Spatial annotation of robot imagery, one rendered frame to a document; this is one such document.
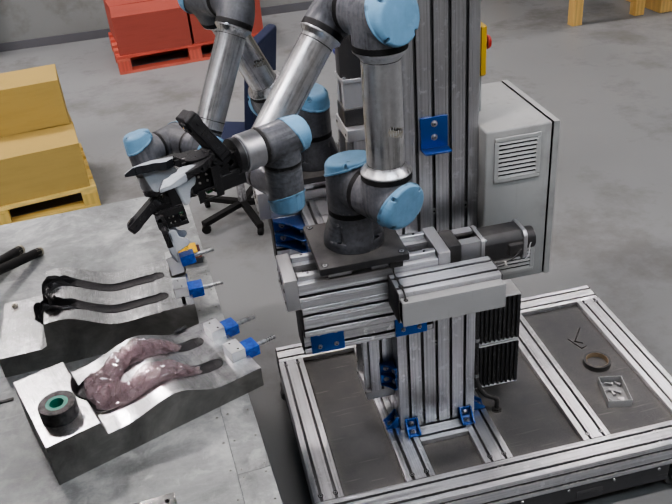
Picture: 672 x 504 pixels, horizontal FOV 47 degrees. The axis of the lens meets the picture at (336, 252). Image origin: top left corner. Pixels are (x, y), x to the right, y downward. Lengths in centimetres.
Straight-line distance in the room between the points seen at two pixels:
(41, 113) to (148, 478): 342
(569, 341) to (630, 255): 103
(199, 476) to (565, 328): 172
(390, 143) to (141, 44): 542
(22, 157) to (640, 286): 324
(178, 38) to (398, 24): 549
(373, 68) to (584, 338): 167
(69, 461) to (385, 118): 98
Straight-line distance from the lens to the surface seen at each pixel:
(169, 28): 697
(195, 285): 212
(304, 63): 167
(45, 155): 463
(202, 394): 183
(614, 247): 397
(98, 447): 180
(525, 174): 214
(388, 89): 164
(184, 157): 145
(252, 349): 192
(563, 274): 373
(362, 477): 247
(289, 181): 155
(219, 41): 205
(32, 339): 217
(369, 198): 174
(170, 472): 176
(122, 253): 256
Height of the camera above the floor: 204
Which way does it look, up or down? 31 degrees down
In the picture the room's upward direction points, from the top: 5 degrees counter-clockwise
